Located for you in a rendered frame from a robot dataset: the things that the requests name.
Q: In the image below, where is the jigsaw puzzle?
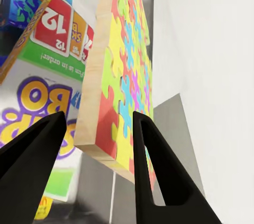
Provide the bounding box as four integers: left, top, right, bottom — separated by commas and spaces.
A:
73, 0, 154, 190

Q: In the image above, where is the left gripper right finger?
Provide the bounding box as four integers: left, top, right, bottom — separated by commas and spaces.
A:
132, 111, 221, 224

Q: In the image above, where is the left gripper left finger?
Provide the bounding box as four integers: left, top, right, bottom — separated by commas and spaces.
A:
0, 111, 67, 224

